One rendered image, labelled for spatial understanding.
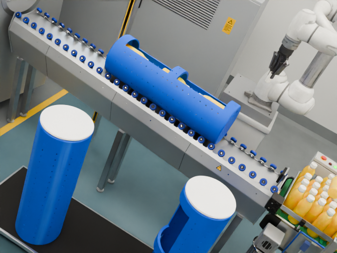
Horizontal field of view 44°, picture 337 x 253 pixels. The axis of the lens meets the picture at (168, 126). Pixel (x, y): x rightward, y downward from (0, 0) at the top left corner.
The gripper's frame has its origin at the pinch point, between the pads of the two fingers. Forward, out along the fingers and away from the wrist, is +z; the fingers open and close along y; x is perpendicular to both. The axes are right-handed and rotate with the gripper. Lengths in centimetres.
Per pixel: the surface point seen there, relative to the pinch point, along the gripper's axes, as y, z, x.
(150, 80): -38, 36, -48
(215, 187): 40, 46, -35
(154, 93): -33, 41, -46
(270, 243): 64, 66, 1
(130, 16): -105, 28, -44
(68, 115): -13, 46, -102
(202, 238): 59, 62, -44
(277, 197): 46, 49, 7
